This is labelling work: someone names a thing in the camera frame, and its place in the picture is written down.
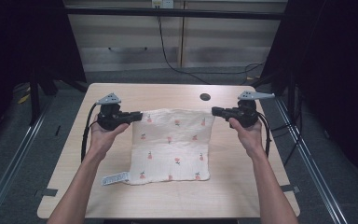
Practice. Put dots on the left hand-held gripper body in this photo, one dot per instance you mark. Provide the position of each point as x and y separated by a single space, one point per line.
110 113

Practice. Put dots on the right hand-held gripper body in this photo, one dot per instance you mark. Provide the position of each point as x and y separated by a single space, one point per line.
245 112

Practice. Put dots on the cream muslin cloth with label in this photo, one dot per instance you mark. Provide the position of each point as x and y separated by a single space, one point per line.
171 146

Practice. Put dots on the person's right hand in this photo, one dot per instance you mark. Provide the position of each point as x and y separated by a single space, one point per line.
248 137

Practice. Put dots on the person's left hand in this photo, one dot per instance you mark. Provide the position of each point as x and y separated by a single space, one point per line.
101 138

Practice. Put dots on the grey tape strip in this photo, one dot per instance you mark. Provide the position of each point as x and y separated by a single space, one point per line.
46 192
290 188

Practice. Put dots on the black curtain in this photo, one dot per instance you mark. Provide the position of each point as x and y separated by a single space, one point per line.
18 40
332 62

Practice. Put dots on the metal floor rail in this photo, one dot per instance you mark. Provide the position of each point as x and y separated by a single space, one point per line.
9 174
317 174

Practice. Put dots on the black horizontal frame bar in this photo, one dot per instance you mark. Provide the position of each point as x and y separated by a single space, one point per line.
174 13

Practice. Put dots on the white wall power outlet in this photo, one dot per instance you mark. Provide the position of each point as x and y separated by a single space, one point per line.
163 3

